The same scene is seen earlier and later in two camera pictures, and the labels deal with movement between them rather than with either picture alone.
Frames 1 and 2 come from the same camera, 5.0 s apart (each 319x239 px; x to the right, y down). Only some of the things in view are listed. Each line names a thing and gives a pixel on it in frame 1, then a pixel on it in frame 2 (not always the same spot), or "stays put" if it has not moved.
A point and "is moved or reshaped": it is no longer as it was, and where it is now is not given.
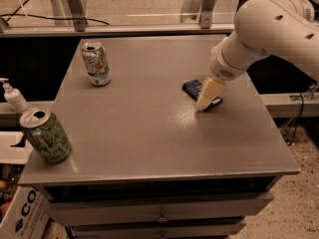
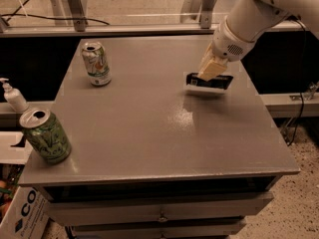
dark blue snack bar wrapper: x=193 y=89 is moved or reshaped
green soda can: x=47 y=135 stays put
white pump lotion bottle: x=14 y=97 stays put
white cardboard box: x=29 y=211 stays put
